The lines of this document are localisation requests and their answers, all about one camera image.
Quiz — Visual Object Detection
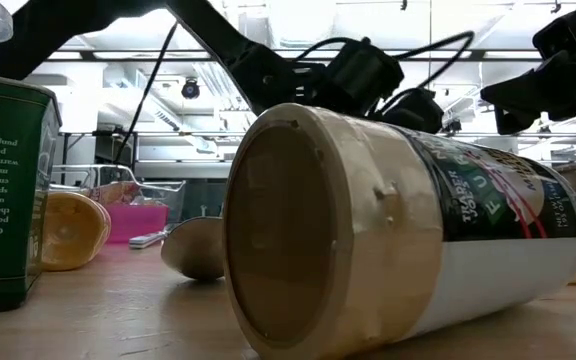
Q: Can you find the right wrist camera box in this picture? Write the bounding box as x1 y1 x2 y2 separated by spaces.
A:
531 2 576 59

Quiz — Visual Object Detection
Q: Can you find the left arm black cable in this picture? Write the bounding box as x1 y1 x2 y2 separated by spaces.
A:
112 22 179 164

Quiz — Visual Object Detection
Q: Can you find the small clear plastic container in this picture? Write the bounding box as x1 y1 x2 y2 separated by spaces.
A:
50 164 188 226

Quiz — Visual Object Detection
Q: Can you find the dark label gold spice jar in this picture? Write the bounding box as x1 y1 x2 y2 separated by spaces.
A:
160 215 227 281

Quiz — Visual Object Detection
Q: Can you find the pink plastic bowl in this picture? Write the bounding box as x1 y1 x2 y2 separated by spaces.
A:
104 203 171 245

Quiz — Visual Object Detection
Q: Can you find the overhead light bar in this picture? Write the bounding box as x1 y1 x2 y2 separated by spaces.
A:
42 48 547 62

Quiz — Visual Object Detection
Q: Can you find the spoon blue white striped handle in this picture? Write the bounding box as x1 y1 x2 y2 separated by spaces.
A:
127 227 174 250

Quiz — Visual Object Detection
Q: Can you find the green pepper tin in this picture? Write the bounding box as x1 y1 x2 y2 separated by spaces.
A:
0 71 63 316

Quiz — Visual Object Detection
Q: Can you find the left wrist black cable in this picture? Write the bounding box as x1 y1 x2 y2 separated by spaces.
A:
292 30 476 116

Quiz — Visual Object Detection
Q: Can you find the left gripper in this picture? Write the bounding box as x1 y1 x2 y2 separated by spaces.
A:
381 87 445 135

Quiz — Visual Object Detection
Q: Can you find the furikake glass jar dark label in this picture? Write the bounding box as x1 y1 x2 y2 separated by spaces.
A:
221 103 576 360

